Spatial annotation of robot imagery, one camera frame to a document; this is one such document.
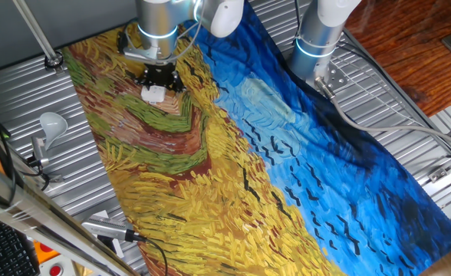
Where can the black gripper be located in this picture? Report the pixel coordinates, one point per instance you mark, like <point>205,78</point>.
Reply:
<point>160,74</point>

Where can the white four-button power strip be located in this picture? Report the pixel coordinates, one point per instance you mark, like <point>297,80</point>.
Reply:
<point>153,94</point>

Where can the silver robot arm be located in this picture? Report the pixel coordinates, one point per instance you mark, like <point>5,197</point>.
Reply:
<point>160,27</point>

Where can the Van Gogh painting cloth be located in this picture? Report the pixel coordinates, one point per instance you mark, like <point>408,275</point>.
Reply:
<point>229,191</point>

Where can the metal pole with black base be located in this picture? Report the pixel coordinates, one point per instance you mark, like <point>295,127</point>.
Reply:
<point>37,32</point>

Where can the orange emergency stop box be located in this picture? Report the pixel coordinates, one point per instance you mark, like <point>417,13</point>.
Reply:
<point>43,251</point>

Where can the gray box red button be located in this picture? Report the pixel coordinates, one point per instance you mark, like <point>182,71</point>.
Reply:
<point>55,270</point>

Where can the black keyboard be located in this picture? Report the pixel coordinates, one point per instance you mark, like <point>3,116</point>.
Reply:
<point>3,253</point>

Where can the gray wrist camera with bracket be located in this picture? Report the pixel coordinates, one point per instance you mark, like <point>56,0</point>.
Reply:
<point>137,53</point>

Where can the small gray ribbed camera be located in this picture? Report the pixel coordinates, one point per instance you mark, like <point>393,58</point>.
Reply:
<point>38,149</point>

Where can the small metal bracket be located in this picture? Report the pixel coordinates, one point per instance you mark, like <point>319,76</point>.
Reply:
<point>56,178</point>

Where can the silver bar-shaped camera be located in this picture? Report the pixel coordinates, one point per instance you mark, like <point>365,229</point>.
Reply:
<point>106,228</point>

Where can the aluminium frame bar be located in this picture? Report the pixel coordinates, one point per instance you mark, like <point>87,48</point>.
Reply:
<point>37,214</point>

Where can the aluminium corner bracket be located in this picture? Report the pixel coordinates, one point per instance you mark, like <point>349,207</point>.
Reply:
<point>446,168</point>

